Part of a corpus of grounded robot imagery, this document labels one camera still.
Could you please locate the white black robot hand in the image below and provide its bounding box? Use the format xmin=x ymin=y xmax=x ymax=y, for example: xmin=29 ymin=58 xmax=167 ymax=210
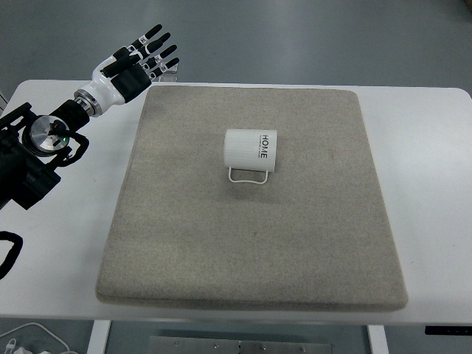
xmin=74 ymin=24 xmax=180 ymax=117

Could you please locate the white ribbed mug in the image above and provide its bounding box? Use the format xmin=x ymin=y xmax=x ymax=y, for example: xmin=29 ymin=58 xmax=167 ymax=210
xmin=223 ymin=129 xmax=277 ymax=185

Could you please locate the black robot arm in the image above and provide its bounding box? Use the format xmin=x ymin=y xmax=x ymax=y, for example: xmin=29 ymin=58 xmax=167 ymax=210
xmin=1 ymin=24 xmax=179 ymax=209

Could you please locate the clear floor marker plate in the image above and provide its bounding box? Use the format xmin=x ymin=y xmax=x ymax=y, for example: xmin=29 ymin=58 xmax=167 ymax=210
xmin=158 ymin=64 xmax=178 ymax=83

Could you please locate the beige felt mat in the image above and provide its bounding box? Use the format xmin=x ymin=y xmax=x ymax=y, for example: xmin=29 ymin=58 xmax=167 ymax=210
xmin=96 ymin=86 xmax=408 ymax=312

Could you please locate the white table leg left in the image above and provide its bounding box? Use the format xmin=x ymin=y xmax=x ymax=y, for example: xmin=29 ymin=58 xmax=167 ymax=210
xmin=86 ymin=320 xmax=111 ymax=354

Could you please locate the white table leg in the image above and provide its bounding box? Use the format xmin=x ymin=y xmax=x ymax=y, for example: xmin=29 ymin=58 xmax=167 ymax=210
xmin=86 ymin=320 xmax=111 ymax=354
xmin=367 ymin=325 xmax=389 ymax=354

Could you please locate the white table leg right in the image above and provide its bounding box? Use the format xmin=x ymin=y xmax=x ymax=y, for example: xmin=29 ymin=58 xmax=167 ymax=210
xmin=367 ymin=325 xmax=389 ymax=354

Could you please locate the black table control panel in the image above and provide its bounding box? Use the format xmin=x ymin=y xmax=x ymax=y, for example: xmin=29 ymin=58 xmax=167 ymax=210
xmin=425 ymin=326 xmax=472 ymax=336

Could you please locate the black sleeved cable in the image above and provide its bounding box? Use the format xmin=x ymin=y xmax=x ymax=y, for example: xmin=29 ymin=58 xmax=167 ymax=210
xmin=0 ymin=231 xmax=24 ymax=280

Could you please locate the white cable on floor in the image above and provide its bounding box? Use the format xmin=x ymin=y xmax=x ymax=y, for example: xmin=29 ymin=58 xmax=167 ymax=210
xmin=0 ymin=322 xmax=72 ymax=354

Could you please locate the grey metal base plate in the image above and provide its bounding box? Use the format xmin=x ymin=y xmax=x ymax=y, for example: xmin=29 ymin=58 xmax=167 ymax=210
xmin=148 ymin=336 xmax=333 ymax=354

